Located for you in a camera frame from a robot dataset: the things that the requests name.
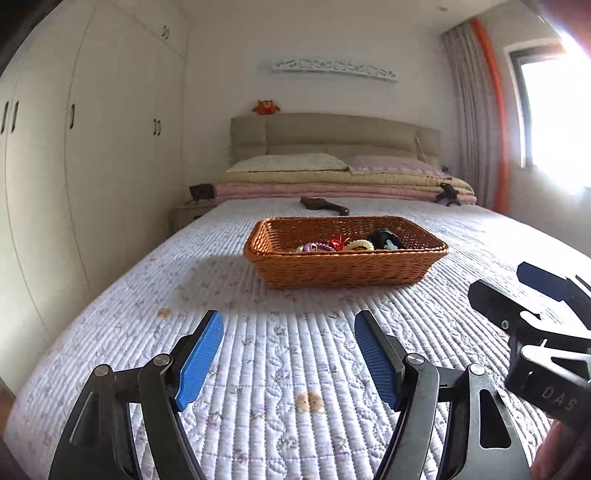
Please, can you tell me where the grey curtain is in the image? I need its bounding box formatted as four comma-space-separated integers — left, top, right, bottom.
441, 21, 505, 209

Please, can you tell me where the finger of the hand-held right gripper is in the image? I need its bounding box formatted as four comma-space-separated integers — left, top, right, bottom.
468, 279, 591, 344
516, 261, 591, 306

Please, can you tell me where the beige padded headboard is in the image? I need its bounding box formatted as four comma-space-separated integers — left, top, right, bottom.
229, 113, 441, 169

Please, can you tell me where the brown wooden hairbrush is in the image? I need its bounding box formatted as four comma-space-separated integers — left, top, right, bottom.
300, 196, 351, 217

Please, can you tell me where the small black toy figure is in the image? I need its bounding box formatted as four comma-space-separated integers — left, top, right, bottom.
435, 183, 462, 207

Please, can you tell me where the orange curtain strip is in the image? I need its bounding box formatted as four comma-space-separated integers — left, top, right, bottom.
475, 18, 511, 216

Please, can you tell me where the white carved wall decoration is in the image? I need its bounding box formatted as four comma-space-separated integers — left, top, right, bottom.
271, 58, 399, 84

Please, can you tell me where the beige nightstand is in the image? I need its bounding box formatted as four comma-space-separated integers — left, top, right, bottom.
173, 200, 218, 231

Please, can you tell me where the folded pink quilt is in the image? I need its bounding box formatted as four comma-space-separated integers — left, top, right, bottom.
215, 183, 478, 206

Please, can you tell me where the white wardrobe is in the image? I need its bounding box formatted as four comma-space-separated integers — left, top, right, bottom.
0, 0, 190, 333

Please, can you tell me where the brown wicker basket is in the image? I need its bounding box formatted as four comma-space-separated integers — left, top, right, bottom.
244, 215, 450, 290

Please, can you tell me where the white quilted bedspread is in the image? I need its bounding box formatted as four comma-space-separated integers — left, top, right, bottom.
4, 198, 591, 480

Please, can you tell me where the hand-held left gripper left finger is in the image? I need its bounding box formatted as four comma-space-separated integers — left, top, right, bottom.
48, 310, 225, 480

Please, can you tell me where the black scrunchie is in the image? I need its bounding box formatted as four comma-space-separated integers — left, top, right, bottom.
367, 229, 403, 250

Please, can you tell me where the window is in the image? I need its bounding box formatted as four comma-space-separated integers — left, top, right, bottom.
508, 28, 591, 191

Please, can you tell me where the person's right hand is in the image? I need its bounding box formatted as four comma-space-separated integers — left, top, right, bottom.
530, 418, 591, 480

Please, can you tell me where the folded beige quilt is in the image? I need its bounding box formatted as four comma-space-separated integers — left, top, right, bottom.
224, 171, 474, 194

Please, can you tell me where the pink pillow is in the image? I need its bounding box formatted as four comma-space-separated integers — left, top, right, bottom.
344, 155, 447, 176

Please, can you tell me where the white floral pillow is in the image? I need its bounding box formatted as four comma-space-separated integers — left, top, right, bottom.
226, 154, 350, 174

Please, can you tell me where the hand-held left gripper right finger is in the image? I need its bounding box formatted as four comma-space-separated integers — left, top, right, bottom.
354, 310, 532, 480

